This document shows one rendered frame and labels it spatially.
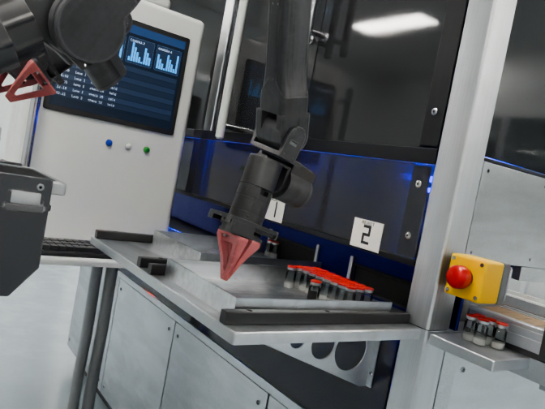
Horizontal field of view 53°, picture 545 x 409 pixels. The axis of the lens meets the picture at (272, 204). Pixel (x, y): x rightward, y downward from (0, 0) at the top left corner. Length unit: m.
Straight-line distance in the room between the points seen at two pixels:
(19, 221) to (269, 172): 0.36
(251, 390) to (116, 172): 0.76
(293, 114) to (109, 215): 0.99
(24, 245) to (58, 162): 0.90
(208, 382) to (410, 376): 0.75
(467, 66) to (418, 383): 0.58
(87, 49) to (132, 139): 1.08
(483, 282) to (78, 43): 0.71
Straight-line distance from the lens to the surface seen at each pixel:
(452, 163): 1.03
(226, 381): 1.57
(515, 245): 1.20
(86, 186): 1.69
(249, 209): 0.84
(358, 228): 1.16
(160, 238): 1.36
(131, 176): 1.74
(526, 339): 1.06
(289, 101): 0.84
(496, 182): 1.11
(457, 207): 1.03
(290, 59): 0.84
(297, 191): 0.90
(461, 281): 0.96
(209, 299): 0.90
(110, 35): 0.67
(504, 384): 1.32
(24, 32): 0.66
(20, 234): 0.78
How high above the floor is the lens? 1.10
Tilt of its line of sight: 3 degrees down
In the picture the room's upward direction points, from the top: 11 degrees clockwise
